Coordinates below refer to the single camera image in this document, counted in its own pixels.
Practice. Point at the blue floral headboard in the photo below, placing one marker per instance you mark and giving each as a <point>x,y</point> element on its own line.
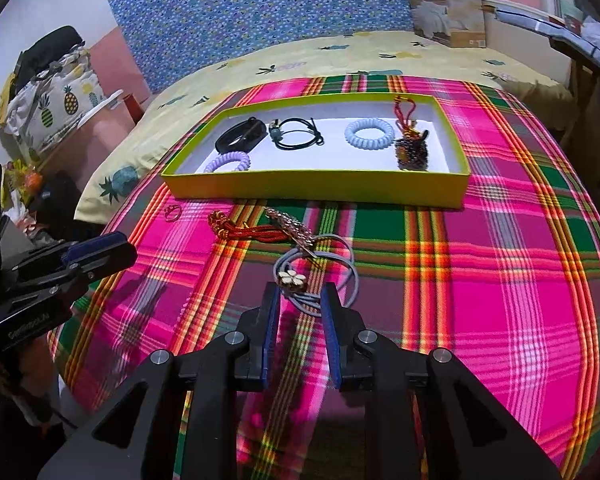
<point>255,10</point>

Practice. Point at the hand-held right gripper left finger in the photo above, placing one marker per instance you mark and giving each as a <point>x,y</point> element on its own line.
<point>271,335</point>

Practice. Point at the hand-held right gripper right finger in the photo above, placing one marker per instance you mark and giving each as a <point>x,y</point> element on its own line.
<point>332,335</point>

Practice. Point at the white plastic object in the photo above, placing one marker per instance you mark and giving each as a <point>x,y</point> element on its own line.
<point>102,107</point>

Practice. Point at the cardboard bedding package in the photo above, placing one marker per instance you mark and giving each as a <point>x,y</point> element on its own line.
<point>445,5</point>

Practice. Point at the beaded hair clip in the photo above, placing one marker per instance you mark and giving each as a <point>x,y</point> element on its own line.
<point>292,227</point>

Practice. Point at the black bag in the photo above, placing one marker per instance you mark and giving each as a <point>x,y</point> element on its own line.
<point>50,50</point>

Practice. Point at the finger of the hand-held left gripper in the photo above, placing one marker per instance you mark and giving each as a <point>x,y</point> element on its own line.
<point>110,260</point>
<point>92,247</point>

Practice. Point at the yellow pineapple bedsheet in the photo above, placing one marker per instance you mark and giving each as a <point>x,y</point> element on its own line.
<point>180,90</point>

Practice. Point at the white pineapple pillow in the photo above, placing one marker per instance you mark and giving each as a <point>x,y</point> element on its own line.
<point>55,105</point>

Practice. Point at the yellow-green shallow box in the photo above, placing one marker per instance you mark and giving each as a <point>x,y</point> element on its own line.
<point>305,160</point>

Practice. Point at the table with blue cloth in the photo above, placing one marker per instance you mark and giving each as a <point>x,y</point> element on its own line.
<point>570,35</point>

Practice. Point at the pink plaid cloth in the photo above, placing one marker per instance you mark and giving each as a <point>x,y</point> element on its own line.
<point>505,260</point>

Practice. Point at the black wrist band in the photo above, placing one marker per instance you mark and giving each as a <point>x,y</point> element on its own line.
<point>230,140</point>

